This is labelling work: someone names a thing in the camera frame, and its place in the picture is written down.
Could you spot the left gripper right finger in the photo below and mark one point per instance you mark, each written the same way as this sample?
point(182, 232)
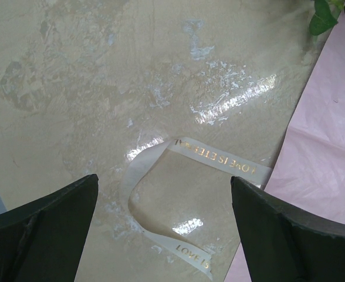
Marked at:
point(282, 242)

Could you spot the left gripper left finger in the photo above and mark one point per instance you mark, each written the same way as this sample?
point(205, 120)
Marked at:
point(43, 240)

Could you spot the purple wrapping paper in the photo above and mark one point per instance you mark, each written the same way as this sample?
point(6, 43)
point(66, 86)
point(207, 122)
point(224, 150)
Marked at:
point(310, 170)

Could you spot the beige printed ribbon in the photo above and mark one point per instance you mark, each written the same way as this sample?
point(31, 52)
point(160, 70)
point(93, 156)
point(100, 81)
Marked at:
point(218, 159)

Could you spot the artificial flower bunch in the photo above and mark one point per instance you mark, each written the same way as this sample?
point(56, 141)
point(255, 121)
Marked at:
point(325, 17)

